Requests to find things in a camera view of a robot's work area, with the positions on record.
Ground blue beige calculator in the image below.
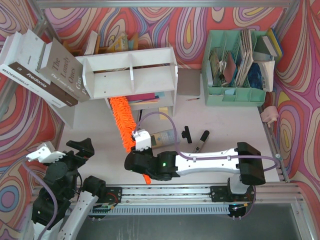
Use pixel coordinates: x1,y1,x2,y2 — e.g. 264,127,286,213
150,128,180,148

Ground yellow sticky note pad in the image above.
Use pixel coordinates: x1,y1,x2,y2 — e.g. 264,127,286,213
158,107,169,120

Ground brown white Fredonia book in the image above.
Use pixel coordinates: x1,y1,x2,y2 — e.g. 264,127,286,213
0,30,78,108

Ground orange wooden book rack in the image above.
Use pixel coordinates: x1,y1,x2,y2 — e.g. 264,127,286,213
62,30,140,57

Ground pink pig figurine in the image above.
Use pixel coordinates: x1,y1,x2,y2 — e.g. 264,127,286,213
260,105,279,128

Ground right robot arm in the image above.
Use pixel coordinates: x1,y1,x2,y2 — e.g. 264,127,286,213
124,142,266,195

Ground white small bookshelf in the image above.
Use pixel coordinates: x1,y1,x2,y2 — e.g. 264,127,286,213
76,47,178,116

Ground black binder clip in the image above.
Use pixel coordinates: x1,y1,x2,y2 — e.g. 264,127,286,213
181,125,193,144

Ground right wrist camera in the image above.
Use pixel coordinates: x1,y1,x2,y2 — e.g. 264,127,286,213
132,129,152,152

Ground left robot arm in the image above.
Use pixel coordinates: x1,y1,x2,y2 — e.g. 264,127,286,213
26,137,107,240

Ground mint green desk organizer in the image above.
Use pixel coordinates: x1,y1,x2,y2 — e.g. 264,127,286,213
201,28,276,107

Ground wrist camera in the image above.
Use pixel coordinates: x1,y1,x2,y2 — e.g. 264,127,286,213
132,129,152,152
26,141,66,164

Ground small pencil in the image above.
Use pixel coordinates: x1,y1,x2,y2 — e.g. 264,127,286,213
186,97,200,101

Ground grey Lonely Ones book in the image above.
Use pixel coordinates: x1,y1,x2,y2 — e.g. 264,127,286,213
38,38,90,103

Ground orange microfiber duster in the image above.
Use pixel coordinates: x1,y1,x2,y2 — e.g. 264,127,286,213
109,96,152,186

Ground books in green organizer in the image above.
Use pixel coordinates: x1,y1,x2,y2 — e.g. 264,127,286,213
202,28,283,95

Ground stack of coloured paper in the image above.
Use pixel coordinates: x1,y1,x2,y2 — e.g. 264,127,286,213
126,91,165,104

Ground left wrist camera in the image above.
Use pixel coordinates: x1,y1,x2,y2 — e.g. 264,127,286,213
26,141,66,164

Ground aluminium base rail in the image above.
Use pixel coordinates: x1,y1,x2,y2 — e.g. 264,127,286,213
102,184,256,203

